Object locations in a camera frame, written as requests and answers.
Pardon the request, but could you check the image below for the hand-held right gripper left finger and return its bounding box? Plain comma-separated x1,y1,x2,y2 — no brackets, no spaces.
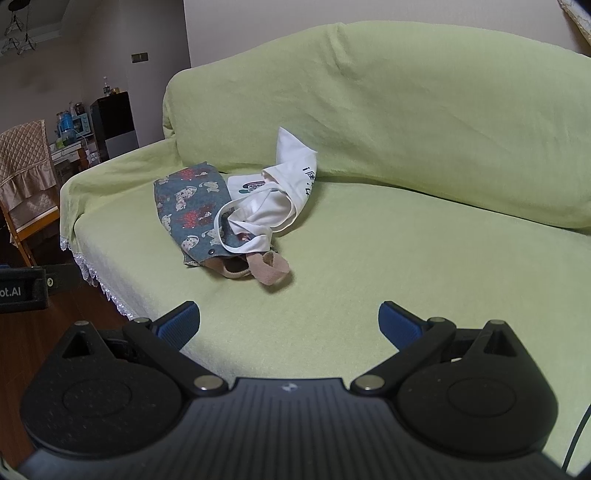
60,301,228,397

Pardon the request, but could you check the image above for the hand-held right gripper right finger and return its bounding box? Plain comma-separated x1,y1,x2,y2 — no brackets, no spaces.
349,301,520,397

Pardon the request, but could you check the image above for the blue patterned shopping bag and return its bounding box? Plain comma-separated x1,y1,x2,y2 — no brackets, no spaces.
153,161,293,288

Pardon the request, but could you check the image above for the white tote bag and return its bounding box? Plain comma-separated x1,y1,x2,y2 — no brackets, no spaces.
215,126,319,254

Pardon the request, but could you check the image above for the wooden chair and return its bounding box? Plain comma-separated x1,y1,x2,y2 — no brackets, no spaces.
0,194,62,268

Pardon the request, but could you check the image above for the beige quilted chair cover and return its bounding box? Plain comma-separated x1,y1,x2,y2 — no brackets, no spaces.
0,119,58,200

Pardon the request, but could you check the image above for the white side table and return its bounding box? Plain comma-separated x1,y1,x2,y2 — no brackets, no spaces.
48,137,93,176

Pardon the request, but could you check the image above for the blue water jug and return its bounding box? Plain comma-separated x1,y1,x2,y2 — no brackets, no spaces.
57,112,77,142

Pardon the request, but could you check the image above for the green covered sofa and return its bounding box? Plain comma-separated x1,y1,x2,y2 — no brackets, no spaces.
59,21,591,476

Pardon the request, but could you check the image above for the black fridge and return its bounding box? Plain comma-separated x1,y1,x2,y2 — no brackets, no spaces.
90,91,139,160

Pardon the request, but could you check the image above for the ceiling lamp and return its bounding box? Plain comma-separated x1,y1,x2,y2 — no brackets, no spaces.
0,0,38,56

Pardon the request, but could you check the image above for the black cable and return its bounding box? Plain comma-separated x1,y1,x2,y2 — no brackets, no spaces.
560,401,591,477

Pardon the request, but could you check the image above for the picture frame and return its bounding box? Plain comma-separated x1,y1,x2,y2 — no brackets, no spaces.
556,0,591,52

